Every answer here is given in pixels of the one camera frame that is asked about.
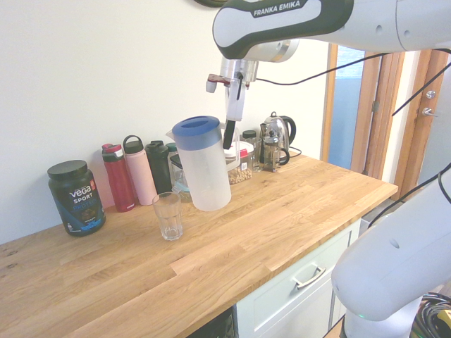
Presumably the clear container with teal clips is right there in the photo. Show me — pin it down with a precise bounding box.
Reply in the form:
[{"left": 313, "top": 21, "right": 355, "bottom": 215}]
[{"left": 168, "top": 154, "right": 194, "bottom": 204}]

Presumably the dark red water bottle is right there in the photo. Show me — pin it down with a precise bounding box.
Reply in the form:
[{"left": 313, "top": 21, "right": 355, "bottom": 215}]
[{"left": 101, "top": 142, "right": 137, "bottom": 213}]

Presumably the wooden door frame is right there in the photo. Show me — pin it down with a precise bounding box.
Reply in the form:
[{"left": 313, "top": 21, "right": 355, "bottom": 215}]
[{"left": 326, "top": 42, "right": 406, "bottom": 186}]

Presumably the red and silver wrist camera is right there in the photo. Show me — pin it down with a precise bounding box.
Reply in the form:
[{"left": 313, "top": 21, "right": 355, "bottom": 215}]
[{"left": 206, "top": 73, "right": 232, "bottom": 94}]

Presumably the cereal container with white lid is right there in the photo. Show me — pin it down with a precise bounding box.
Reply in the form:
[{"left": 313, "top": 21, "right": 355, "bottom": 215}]
[{"left": 222, "top": 140, "right": 255, "bottom": 187}]

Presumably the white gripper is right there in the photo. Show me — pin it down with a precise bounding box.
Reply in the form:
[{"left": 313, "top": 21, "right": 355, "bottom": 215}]
[{"left": 222, "top": 83, "right": 248, "bottom": 149}]

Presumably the clear faceted drinking glass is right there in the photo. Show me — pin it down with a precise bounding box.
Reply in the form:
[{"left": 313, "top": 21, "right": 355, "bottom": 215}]
[{"left": 152, "top": 192, "right": 184, "bottom": 242}]

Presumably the silver drawer bar handle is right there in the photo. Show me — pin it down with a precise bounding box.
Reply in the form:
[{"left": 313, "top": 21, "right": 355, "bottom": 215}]
[{"left": 291, "top": 265, "right": 327, "bottom": 290}]

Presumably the black shaker bottle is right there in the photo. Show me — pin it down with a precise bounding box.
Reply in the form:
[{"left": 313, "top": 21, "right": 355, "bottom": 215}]
[{"left": 144, "top": 139, "right": 173, "bottom": 194}]

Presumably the translucent pitcher with blue lid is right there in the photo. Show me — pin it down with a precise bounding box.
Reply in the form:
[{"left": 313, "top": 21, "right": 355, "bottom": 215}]
[{"left": 165, "top": 115, "right": 243, "bottom": 212}]

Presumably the black Vega protein tub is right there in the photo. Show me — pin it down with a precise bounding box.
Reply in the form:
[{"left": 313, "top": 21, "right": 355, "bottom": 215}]
[{"left": 47, "top": 160, "right": 107, "bottom": 237}]

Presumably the glass French press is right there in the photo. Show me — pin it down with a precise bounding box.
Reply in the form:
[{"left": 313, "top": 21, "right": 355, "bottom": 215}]
[{"left": 259, "top": 123, "right": 290, "bottom": 173}]

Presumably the thin black cable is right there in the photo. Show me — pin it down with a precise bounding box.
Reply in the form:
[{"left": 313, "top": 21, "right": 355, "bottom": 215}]
[{"left": 392, "top": 52, "right": 451, "bottom": 117}]

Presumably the stainless steel dishwasher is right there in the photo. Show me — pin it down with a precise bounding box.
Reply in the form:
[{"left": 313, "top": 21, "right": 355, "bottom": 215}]
[{"left": 190, "top": 308, "right": 236, "bottom": 338}]

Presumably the black coiled cable bundle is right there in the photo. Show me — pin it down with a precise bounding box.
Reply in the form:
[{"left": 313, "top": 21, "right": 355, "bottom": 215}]
[{"left": 414, "top": 292, "right": 451, "bottom": 338}]

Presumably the pink water bottle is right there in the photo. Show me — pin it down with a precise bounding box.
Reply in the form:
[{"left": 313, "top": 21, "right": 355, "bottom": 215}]
[{"left": 122, "top": 134, "right": 159, "bottom": 206}]

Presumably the stainless steel electric kettle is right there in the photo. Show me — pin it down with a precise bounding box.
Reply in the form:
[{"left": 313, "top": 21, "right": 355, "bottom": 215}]
[{"left": 259, "top": 111, "right": 297, "bottom": 166}]

